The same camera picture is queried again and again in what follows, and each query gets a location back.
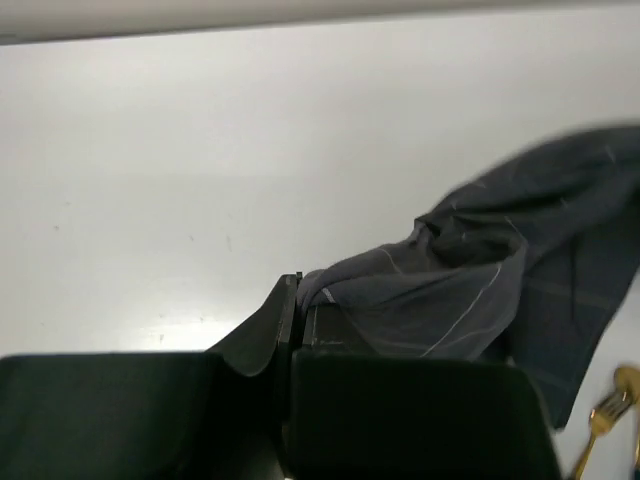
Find gold fork green handle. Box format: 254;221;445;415
569;390;632;480

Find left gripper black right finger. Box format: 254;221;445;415
287;306;561;479

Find gold spoon green handle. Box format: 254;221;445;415
614;365;640;406

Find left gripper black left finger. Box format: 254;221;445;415
1;274;300;479

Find dark grey checked cloth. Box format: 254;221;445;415
297;124;639;430

